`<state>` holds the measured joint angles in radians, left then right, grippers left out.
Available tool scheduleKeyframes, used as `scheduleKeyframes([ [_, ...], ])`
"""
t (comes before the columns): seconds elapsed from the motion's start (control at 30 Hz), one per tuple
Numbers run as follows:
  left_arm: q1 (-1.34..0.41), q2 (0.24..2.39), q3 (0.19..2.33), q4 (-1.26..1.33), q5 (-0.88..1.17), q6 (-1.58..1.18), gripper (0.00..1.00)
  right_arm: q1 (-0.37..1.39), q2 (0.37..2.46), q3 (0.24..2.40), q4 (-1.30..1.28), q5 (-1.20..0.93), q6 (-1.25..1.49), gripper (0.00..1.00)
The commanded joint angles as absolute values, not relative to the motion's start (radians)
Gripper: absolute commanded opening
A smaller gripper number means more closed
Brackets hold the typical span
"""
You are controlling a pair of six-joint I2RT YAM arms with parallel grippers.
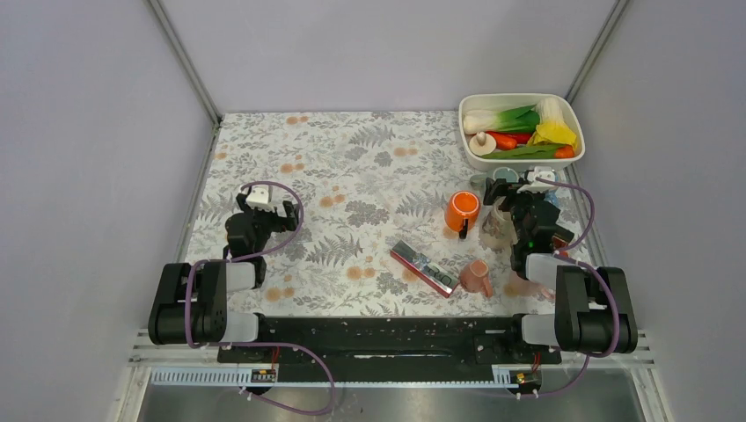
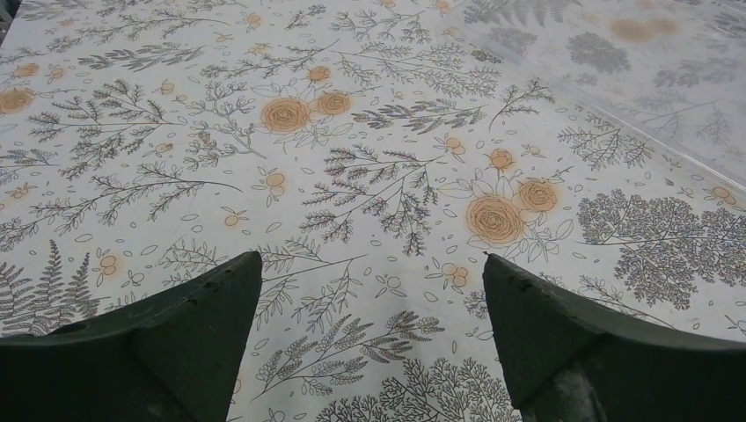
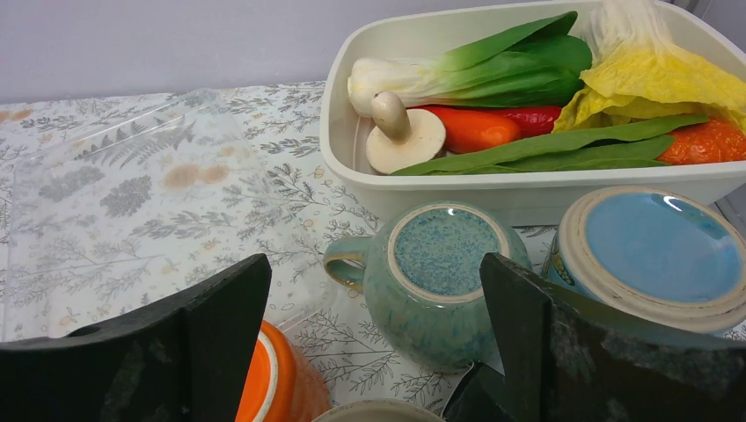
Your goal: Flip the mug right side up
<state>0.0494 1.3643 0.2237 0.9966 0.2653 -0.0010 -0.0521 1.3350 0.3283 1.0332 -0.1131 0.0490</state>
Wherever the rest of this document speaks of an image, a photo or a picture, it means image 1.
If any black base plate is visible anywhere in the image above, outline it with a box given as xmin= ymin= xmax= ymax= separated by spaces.
xmin=217 ymin=316 xmax=561 ymax=382

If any orange carrot toy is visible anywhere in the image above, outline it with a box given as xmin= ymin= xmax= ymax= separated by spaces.
xmin=553 ymin=145 xmax=575 ymax=159

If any beige mushroom toy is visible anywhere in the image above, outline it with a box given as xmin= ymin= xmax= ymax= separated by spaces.
xmin=469 ymin=132 xmax=497 ymax=156

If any white enoki mushroom toy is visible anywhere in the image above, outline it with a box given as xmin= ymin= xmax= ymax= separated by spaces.
xmin=534 ymin=97 xmax=565 ymax=125

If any red silver rectangular box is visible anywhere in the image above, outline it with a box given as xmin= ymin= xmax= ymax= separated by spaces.
xmin=390 ymin=241 xmax=458 ymax=298

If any red chili toy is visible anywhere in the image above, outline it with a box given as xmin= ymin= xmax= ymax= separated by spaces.
xmin=486 ymin=131 xmax=532 ymax=150

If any orange mug black handle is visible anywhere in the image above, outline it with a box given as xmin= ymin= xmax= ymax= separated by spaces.
xmin=444 ymin=191 xmax=481 ymax=240

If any green cucumber toy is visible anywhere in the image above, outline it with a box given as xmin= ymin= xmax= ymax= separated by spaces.
xmin=480 ymin=144 xmax=563 ymax=160

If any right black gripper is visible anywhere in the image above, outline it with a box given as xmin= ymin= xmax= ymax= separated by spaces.
xmin=484 ymin=178 xmax=545 ymax=244

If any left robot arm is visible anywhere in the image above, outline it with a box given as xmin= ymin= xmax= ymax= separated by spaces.
xmin=148 ymin=186 xmax=303 ymax=361

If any white rectangular vegetable bin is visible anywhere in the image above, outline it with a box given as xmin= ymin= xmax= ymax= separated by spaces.
xmin=458 ymin=93 xmax=587 ymax=171

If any salmon pink mug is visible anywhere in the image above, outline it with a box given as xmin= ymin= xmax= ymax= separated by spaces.
xmin=458 ymin=259 xmax=494 ymax=298

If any cream patterned mug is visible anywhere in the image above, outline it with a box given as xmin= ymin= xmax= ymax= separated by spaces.
xmin=479 ymin=205 xmax=515 ymax=251

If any blue ceramic cup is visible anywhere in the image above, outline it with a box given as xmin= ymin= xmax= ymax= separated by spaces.
xmin=492 ymin=167 xmax=520 ymax=183

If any floral tablecloth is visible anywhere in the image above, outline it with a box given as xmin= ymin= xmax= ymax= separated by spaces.
xmin=184 ymin=111 xmax=553 ymax=317

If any translucent pink pitcher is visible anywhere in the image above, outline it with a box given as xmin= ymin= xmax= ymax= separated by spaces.
xmin=503 ymin=272 xmax=555 ymax=302

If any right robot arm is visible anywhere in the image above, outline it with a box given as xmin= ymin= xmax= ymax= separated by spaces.
xmin=483 ymin=174 xmax=638 ymax=362

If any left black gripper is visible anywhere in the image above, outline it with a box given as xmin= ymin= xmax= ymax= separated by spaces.
xmin=237 ymin=194 xmax=298 ymax=255

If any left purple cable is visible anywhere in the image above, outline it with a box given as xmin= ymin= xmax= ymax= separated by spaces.
xmin=183 ymin=180 xmax=338 ymax=418

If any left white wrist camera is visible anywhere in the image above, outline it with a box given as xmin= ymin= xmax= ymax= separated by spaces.
xmin=244 ymin=185 xmax=273 ymax=211

